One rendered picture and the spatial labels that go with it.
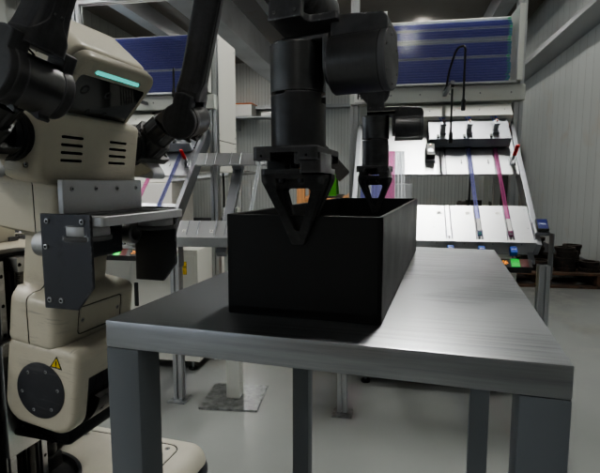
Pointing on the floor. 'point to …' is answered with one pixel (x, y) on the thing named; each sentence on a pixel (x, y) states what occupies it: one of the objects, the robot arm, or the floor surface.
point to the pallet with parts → (568, 264)
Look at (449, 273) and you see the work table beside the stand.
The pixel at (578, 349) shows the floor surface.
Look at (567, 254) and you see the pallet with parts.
